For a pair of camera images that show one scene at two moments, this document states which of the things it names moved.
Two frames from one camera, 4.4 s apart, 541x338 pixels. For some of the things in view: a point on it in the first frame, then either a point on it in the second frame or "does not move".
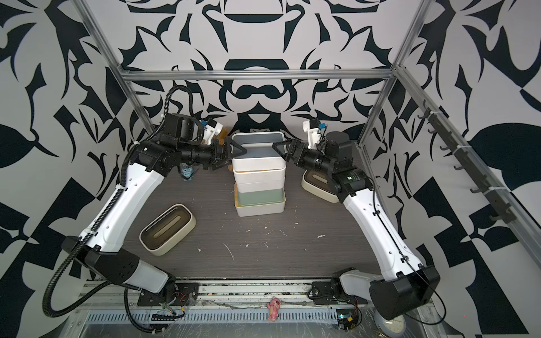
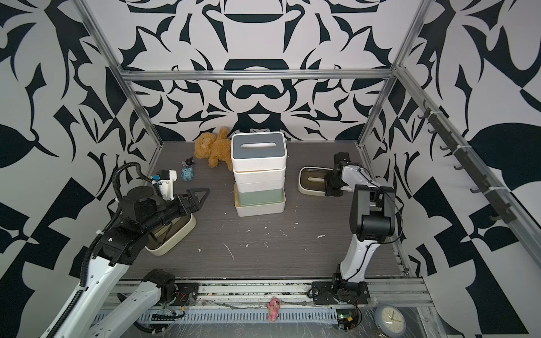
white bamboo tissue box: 260,175 does not move
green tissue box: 260,197 does not move
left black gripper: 220,160 -> 195,205
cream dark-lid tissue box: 167,229 does not move
